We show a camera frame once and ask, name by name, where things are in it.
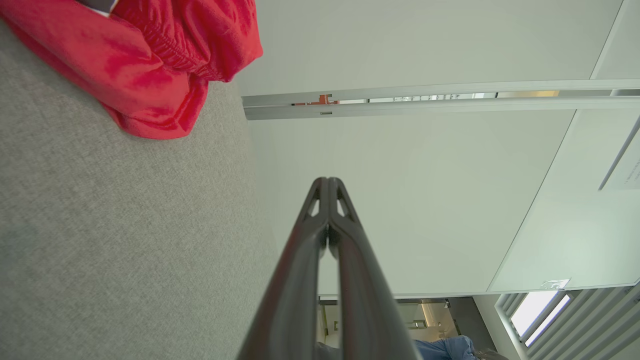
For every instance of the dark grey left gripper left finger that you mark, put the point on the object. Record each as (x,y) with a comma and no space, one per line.
(285,310)

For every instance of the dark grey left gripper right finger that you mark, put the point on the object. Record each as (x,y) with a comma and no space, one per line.
(365,310)

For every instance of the red shorts with white trim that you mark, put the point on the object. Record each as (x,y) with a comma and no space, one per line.
(125,75)

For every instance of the person in blue jeans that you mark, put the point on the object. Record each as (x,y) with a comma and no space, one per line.
(445,349)

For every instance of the grey fabric sofa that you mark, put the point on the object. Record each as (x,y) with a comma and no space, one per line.
(125,240)

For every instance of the white window louvre slats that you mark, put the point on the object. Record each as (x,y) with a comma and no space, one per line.
(590,325)

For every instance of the small white wall sticker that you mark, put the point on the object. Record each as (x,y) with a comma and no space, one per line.
(555,284)

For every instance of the grey metal frame legs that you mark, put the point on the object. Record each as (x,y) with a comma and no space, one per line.
(450,106)

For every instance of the grey partition post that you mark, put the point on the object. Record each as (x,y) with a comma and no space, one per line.
(450,89)

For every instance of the white paper wall notice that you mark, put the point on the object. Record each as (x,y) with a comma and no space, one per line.
(627,176)

